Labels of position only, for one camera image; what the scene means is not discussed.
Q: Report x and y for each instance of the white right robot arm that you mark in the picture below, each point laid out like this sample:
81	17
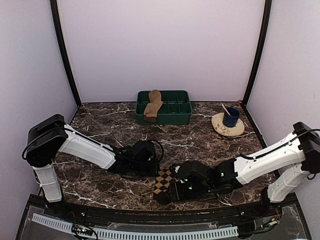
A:
298	153

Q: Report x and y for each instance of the white slotted cable duct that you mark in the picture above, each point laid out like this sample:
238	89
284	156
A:
100	233

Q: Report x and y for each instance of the black left frame post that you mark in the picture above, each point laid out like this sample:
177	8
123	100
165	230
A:
63	51

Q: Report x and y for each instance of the black right frame post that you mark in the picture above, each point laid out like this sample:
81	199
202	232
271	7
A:
258	53

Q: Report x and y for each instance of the tan brown sock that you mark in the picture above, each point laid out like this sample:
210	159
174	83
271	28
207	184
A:
154	105

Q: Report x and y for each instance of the black frame post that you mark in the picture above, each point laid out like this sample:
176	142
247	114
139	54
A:
63	51
258	53

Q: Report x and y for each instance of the black front table rail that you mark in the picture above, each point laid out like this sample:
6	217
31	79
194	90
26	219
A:
232	214

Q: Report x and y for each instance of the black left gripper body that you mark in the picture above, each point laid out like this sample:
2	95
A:
139	169

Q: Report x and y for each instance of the small circuit board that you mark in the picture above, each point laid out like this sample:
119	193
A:
81	230

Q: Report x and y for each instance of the green compartment tray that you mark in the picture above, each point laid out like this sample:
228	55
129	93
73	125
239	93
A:
175	110

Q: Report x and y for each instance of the dark blue mug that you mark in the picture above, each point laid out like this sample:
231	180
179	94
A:
231	121

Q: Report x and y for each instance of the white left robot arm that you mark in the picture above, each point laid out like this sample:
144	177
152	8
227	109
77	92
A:
54	135

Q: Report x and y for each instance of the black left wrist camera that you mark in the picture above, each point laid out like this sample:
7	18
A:
143	150

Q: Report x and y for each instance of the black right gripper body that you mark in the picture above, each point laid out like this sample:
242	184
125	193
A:
190	193

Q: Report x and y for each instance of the brown argyle sock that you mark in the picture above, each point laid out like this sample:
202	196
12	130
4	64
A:
162	192

